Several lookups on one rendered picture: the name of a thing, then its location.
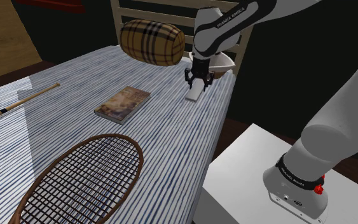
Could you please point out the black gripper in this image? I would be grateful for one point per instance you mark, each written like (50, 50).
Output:
(200, 67)

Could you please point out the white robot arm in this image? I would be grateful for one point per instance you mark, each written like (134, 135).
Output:
(346, 118)

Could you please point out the white flat rectangular device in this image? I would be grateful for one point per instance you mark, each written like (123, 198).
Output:
(194, 93)

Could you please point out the white bowl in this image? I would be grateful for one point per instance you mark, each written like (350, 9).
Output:
(223, 63)

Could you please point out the bed with striped blue cover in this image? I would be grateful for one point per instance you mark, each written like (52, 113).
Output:
(169, 130)

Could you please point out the tan plaid bolster pillow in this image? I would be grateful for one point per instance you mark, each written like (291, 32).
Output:
(150, 42)

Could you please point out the brown paperback book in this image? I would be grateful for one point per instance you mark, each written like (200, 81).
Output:
(123, 104)

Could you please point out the brown tennis racket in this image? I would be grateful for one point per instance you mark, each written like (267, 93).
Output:
(135, 149)

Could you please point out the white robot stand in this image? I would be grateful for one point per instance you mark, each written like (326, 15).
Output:
(237, 173)

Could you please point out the wooden baseball bat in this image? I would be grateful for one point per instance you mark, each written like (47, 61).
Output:
(26, 101)

